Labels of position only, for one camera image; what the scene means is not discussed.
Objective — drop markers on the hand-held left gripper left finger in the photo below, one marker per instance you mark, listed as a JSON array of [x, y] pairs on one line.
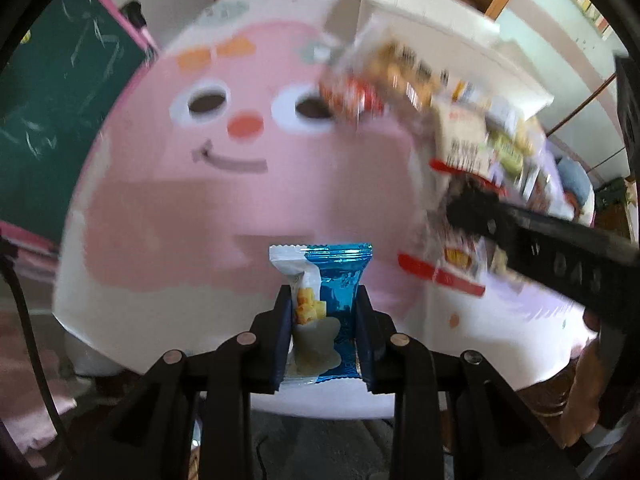
[[286, 340]]

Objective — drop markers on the blue and white snack packet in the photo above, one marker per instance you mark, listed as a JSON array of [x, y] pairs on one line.
[[337, 285]]

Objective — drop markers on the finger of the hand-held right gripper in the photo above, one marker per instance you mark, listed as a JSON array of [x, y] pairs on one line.
[[475, 215]]

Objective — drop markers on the pink cartoon face tablecloth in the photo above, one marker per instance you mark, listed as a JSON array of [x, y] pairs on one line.
[[175, 210]]

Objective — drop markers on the white box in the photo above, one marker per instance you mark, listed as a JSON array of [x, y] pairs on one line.
[[425, 15]]

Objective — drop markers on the pile of snack packets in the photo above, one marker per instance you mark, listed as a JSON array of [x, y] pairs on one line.
[[510, 145]]

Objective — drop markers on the green chalkboard with pink frame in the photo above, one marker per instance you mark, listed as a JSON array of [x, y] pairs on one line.
[[60, 110]]

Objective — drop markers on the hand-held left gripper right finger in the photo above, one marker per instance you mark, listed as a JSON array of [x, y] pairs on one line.
[[361, 345]]

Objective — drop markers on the red snack packet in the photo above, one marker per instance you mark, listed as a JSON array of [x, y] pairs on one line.
[[352, 97]]

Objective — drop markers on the person's right forearm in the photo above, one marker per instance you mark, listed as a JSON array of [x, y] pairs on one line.
[[587, 385]]

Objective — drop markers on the white red-edged snack packet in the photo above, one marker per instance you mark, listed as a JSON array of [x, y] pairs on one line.
[[450, 272]]

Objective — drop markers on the clear cookie packet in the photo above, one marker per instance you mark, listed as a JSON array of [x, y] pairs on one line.
[[395, 62]]

